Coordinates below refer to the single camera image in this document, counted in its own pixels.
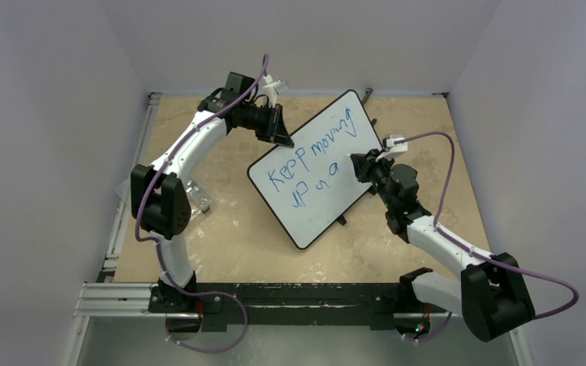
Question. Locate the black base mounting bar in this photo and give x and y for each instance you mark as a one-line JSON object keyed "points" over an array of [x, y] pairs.
{"points": [[215, 306]]}

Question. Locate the aluminium frame rail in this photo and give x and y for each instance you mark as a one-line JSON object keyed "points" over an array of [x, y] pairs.
{"points": [[106, 298]]}

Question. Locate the clear plastic bag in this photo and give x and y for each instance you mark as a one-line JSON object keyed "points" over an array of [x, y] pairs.
{"points": [[198, 197]]}

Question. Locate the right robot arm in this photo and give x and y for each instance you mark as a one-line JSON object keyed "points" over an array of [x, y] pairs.
{"points": [[489, 291]]}

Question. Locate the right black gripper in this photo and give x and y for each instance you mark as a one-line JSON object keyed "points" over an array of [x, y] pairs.
{"points": [[365, 168]]}

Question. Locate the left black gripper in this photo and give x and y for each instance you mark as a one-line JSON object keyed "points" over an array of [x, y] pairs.
{"points": [[278, 133]]}

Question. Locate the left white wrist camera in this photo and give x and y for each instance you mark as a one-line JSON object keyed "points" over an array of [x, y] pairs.
{"points": [[272, 88]]}

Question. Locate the white whiteboard black frame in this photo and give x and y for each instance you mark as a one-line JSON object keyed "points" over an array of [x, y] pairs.
{"points": [[309, 186]]}

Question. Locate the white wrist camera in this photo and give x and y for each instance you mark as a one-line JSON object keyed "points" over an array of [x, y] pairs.
{"points": [[272, 88], [394, 145]]}

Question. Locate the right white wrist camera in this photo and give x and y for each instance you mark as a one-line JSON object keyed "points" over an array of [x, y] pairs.
{"points": [[394, 145]]}

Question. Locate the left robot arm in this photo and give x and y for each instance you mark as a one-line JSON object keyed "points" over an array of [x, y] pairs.
{"points": [[158, 195]]}

